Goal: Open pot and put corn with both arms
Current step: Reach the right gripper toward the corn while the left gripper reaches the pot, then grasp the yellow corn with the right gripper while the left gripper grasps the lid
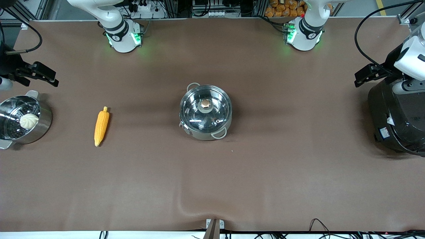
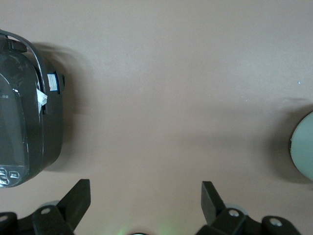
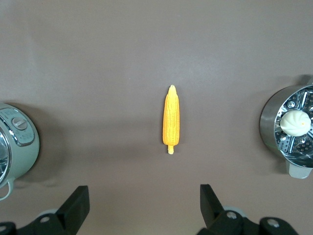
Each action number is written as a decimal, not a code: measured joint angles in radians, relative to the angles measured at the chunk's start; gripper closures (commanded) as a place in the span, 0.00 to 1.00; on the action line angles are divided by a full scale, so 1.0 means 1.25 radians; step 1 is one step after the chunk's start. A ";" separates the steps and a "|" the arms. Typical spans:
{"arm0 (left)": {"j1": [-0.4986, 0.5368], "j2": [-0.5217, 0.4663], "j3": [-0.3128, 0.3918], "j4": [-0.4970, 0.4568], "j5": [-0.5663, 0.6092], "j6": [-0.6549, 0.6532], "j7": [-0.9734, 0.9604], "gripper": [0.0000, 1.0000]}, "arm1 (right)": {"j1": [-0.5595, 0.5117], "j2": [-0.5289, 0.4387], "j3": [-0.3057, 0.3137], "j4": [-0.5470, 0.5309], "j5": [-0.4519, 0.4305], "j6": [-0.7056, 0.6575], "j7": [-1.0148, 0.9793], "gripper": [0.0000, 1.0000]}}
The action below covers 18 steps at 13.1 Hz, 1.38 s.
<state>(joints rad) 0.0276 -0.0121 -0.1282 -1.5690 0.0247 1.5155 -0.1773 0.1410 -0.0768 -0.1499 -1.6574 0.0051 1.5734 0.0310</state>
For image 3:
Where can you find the brown table cover cloth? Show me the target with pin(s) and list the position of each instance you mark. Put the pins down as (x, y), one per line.
(122, 61)

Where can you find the perforated steel steamer insert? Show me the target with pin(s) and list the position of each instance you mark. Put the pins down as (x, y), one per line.
(298, 147)

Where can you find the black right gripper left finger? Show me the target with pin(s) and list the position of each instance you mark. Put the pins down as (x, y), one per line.
(73, 210)

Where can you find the round glass pot lid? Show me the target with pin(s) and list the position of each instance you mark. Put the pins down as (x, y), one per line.
(3, 156)

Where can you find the white toy steamed bun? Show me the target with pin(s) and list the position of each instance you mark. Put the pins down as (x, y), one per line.
(294, 123)

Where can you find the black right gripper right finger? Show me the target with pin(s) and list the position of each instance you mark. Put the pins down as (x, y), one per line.
(212, 215)

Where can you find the stainless steel steamer pot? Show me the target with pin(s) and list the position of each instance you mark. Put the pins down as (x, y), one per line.
(267, 122)

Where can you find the yellow toy corn cob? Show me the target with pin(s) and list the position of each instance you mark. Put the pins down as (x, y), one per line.
(171, 117)

